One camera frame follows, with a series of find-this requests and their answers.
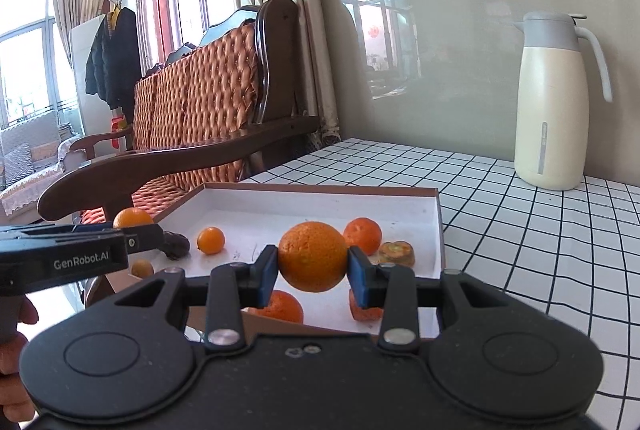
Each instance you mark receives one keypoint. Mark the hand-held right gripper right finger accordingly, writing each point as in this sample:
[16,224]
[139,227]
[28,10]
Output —
[357,281]

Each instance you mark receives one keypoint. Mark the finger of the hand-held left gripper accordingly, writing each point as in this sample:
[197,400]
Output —
[145,240]
[55,230]

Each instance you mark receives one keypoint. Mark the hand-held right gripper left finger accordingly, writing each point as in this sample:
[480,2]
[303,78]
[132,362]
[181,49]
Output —
[268,275]

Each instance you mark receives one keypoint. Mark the orange carrot piece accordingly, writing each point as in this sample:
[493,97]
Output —
[362,314]

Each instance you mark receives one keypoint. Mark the carrot chunk with greenish top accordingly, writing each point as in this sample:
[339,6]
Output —
[397,251]

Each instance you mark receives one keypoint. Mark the small orange mandarin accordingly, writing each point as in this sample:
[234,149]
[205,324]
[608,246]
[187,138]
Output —
[210,240]

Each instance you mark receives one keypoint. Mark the brown cardboard box white inside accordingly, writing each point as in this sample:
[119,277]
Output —
[300,210]

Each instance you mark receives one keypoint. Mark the person's left hand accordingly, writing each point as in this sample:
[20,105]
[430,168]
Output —
[12,360]

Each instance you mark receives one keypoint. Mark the grey sofa with lace cover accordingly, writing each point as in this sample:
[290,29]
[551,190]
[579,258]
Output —
[40,159]

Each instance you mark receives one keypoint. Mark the striped grey cushion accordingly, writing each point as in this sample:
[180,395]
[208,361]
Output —
[17,162]

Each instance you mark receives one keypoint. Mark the dark wooden sofa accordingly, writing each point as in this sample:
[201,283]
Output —
[200,154]

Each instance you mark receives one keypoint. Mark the red hanging ornament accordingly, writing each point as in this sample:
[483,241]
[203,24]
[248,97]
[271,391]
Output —
[119,122]

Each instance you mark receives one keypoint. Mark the white black checked tablecloth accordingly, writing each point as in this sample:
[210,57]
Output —
[500,235]

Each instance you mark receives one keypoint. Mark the orange woven sofa mat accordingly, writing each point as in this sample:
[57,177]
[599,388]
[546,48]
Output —
[200,84]

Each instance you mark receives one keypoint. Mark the black jacket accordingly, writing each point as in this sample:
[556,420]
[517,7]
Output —
[117,59]

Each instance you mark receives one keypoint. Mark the large balcony window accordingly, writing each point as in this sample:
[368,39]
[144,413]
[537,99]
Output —
[25,49]

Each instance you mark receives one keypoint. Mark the yellow garment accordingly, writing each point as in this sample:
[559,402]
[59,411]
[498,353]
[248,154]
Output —
[115,17]

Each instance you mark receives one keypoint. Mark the cream thermos jug grey lid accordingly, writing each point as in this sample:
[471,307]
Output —
[550,109]

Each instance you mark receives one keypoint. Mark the beige embroidered curtain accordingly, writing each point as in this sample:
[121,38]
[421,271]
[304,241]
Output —
[300,9]

